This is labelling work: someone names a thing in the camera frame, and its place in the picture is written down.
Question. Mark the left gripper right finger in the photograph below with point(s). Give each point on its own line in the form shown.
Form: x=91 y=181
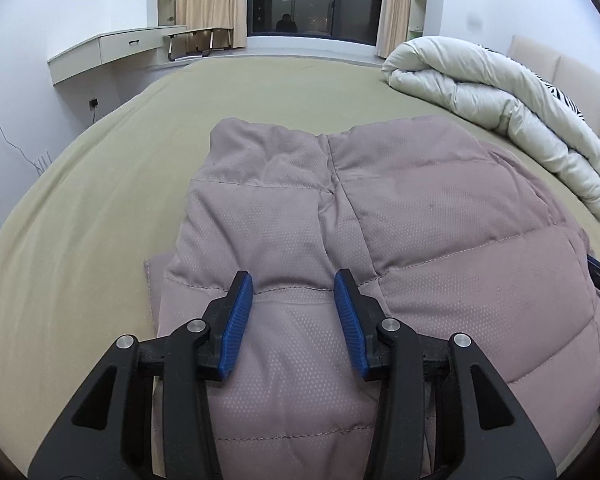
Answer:
x=438 y=395

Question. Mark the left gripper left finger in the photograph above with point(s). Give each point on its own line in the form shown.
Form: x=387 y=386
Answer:
x=104 y=432

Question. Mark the mauve puffer hooded coat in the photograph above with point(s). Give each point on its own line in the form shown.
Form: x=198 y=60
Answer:
x=449 y=233

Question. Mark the olive green bed sheet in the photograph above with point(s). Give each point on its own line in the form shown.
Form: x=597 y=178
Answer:
x=73 y=251

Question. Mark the beige padded headboard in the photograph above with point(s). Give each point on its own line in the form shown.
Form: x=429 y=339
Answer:
x=579 y=81

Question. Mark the zebra print pillow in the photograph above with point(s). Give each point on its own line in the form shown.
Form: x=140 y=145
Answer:
x=503 y=73

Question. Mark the white folded duvet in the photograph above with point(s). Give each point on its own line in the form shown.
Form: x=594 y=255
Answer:
x=432 y=68

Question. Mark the white wifi router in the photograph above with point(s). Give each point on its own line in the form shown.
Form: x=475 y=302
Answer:
x=43 y=162

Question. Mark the right beige curtain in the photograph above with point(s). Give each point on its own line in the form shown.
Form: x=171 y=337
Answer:
x=393 y=25

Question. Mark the small folding lap table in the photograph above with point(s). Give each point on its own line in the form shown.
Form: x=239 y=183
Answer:
x=203 y=40

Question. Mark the white wall-mounted desk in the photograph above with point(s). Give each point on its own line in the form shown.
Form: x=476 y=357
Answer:
x=107 y=48

